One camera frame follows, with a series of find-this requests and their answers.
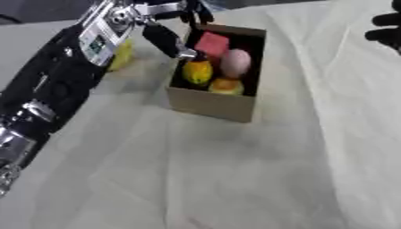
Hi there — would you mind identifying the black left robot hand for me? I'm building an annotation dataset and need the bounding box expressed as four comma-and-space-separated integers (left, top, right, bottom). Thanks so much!
120, 0, 217, 59

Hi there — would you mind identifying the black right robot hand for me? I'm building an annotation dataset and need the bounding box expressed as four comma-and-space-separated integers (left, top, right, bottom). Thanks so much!
363, 0, 401, 55

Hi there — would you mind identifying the tan cardboard box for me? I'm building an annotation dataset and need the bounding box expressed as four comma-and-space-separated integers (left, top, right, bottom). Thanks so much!
164, 23, 269, 123

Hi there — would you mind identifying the yellow toy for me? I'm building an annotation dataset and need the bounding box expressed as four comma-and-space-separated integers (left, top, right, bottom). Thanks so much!
107, 38, 135, 72

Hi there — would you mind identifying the yellow orange toy fruit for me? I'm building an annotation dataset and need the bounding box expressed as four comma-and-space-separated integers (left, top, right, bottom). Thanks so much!
180, 58, 215, 86

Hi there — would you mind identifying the red block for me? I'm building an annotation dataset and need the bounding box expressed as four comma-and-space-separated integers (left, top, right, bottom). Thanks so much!
192, 31, 232, 60

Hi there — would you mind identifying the pink toy egg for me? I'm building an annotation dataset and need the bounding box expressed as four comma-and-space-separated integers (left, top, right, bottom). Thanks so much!
218, 48, 252, 79

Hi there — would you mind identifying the yellow round toy fruit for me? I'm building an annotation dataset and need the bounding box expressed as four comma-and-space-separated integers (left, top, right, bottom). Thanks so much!
207, 77, 246, 96

